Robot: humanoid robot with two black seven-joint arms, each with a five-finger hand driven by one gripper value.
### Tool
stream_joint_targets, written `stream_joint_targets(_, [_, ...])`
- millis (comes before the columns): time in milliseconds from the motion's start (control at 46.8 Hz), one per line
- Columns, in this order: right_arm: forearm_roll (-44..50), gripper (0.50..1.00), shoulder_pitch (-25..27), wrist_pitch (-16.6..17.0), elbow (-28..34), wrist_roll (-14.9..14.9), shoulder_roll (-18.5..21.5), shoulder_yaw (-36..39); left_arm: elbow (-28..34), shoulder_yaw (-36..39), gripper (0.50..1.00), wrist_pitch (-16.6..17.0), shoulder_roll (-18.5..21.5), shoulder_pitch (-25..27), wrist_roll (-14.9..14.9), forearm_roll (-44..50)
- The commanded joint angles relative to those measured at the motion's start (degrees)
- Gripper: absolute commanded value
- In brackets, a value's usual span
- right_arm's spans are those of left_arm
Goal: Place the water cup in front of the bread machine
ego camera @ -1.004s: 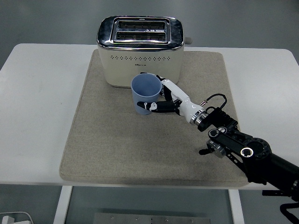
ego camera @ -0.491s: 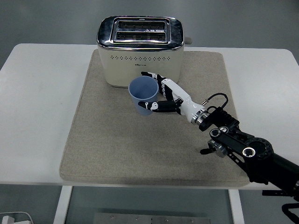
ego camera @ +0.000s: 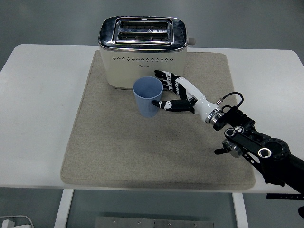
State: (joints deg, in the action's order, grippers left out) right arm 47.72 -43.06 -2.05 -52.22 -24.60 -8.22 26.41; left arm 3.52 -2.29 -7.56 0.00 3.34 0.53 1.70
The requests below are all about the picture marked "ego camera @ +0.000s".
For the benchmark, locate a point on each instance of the white table leg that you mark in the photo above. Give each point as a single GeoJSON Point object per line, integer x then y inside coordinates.
{"type": "Point", "coordinates": [63, 209]}
{"type": "Point", "coordinates": [240, 211]}

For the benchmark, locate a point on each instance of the grey metal plate with screws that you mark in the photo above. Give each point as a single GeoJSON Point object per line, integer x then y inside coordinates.
{"type": "Point", "coordinates": [154, 222]}

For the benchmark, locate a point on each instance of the black table control panel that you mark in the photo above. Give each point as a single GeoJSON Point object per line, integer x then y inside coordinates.
{"type": "Point", "coordinates": [285, 196]}

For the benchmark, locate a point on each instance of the beige felt table mat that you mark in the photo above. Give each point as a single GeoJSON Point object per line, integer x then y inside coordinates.
{"type": "Point", "coordinates": [118, 152]}

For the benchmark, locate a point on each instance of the grey toaster lever knob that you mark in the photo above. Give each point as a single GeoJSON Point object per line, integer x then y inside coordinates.
{"type": "Point", "coordinates": [192, 41]}

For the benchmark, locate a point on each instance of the white power adapter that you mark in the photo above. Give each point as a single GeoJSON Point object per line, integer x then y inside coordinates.
{"type": "Point", "coordinates": [7, 224]}

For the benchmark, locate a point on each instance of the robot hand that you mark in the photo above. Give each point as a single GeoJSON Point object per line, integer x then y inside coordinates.
{"type": "Point", "coordinates": [202, 104]}

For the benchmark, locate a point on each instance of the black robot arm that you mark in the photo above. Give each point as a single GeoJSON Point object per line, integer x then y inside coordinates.
{"type": "Point", "coordinates": [256, 142]}

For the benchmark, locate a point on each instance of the blue ribbed plastic cup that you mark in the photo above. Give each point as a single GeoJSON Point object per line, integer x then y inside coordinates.
{"type": "Point", "coordinates": [147, 104]}

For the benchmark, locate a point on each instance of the cream two-slot toaster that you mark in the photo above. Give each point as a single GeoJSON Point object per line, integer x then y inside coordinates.
{"type": "Point", "coordinates": [142, 69]}

